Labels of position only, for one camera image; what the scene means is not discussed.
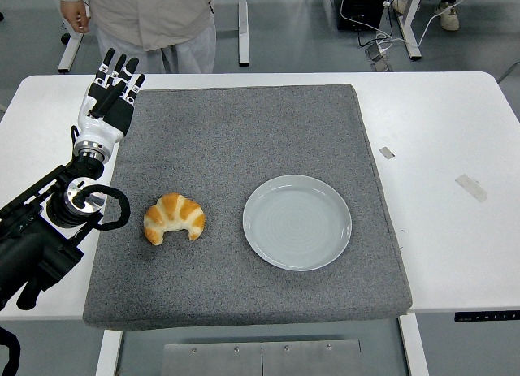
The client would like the grey round plate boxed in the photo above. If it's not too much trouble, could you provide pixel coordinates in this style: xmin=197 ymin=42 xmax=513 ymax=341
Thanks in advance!
xmin=242 ymin=174 xmax=353 ymax=273

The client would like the black computer box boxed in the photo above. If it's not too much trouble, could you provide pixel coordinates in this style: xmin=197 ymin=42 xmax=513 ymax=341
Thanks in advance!
xmin=336 ymin=0 xmax=387 ymax=32

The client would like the large clear tape piece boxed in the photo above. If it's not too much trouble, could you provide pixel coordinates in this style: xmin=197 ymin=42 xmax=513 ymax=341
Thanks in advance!
xmin=454 ymin=174 xmax=489 ymax=203

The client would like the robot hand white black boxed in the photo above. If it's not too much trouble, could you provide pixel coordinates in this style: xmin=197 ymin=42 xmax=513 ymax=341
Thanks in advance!
xmin=75 ymin=48 xmax=147 ymax=149

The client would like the person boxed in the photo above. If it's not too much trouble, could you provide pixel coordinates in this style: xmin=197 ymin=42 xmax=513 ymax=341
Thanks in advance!
xmin=48 ymin=0 xmax=232 ymax=75

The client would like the grey chair leg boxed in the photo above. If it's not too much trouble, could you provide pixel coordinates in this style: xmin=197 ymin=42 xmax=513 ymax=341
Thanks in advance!
xmin=497 ymin=61 xmax=520 ymax=84

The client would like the grey felt mat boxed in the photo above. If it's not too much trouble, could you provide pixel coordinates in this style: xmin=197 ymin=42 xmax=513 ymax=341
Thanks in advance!
xmin=82 ymin=83 xmax=414 ymax=331

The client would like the golden croissant bread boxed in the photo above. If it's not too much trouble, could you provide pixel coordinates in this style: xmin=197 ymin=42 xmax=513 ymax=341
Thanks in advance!
xmin=143 ymin=192 xmax=207 ymax=246

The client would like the white cable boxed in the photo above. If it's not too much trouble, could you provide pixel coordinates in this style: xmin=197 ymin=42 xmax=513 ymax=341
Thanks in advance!
xmin=340 ymin=0 xmax=448 ymax=54

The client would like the grey metal plate with screws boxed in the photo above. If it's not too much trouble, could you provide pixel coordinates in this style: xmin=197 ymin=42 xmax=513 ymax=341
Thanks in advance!
xmin=162 ymin=339 xmax=363 ymax=376

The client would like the black table control panel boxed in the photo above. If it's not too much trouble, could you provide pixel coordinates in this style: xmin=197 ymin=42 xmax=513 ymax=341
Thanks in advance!
xmin=453 ymin=310 xmax=520 ymax=323

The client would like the black corrugated cable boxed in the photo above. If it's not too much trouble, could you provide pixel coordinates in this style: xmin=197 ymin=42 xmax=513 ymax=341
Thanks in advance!
xmin=0 ymin=326 xmax=22 ymax=376

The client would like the person's hand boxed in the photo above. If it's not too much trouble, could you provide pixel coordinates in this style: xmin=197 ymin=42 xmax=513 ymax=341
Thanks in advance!
xmin=59 ymin=0 xmax=92 ymax=34

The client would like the white background table leg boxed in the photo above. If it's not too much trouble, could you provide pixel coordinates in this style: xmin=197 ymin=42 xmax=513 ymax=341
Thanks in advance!
xmin=396 ymin=0 xmax=423 ymax=61
xmin=237 ymin=0 xmax=250 ymax=67
xmin=57 ymin=30 xmax=85 ymax=75

